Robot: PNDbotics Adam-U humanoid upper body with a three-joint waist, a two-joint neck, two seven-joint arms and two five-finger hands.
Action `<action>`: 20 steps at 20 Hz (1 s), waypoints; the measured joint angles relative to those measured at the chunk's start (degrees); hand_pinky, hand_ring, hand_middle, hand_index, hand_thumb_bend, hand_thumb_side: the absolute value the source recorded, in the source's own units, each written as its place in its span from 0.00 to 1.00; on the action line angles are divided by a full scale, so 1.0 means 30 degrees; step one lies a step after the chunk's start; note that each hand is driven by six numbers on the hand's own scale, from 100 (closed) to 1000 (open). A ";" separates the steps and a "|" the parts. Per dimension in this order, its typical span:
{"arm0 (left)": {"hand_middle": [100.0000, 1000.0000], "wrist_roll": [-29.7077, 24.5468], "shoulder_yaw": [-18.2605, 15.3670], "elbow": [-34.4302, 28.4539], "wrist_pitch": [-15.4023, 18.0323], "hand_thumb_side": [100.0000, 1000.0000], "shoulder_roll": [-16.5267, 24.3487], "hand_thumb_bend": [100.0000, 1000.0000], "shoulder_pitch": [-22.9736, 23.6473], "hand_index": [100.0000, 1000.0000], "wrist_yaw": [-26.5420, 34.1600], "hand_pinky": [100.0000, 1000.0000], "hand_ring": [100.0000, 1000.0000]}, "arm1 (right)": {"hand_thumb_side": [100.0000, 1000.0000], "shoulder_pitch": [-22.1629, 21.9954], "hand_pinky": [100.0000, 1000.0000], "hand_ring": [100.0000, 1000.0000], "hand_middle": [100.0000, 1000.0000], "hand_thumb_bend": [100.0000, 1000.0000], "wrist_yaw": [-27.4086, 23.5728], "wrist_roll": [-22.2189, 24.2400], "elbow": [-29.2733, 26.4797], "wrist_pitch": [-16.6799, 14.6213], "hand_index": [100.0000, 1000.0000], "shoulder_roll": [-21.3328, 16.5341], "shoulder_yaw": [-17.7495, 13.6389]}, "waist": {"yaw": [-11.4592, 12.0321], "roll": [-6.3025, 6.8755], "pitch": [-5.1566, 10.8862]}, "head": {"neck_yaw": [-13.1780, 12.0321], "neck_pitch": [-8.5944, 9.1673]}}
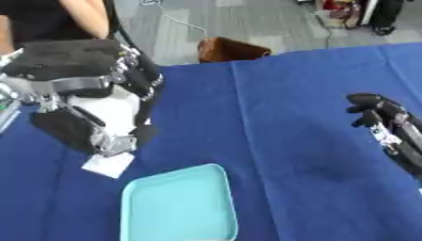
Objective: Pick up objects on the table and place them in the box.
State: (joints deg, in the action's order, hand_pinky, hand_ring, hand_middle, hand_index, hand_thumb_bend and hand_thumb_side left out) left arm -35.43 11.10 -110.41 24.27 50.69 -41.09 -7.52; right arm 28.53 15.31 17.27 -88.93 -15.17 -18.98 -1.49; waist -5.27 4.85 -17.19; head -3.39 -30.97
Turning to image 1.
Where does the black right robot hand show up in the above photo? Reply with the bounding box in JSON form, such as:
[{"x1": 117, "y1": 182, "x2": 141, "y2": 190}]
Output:
[{"x1": 344, "y1": 92, "x2": 422, "y2": 181}]

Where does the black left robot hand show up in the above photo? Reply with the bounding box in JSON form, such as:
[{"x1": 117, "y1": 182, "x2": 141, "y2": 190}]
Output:
[{"x1": 0, "y1": 38, "x2": 167, "y2": 158}]

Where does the cardboard box with items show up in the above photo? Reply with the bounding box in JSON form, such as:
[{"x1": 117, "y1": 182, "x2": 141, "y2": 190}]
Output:
[{"x1": 313, "y1": 0, "x2": 366, "y2": 30}]

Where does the person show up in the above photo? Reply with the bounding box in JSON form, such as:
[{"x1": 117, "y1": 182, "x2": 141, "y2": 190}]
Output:
[
  {"x1": 0, "y1": 0, "x2": 112, "y2": 55},
  {"x1": 365, "y1": 0, "x2": 415, "y2": 37}
]

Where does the light teal plastic tray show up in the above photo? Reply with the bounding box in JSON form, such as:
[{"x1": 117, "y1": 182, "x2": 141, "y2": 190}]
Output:
[{"x1": 119, "y1": 163, "x2": 241, "y2": 241}]

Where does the black cable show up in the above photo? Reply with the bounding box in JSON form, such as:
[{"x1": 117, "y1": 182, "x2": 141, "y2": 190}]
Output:
[{"x1": 104, "y1": 0, "x2": 140, "y2": 49}]

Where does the white cable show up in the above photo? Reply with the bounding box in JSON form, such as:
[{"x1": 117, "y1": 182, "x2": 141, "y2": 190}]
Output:
[{"x1": 138, "y1": 0, "x2": 215, "y2": 40}]

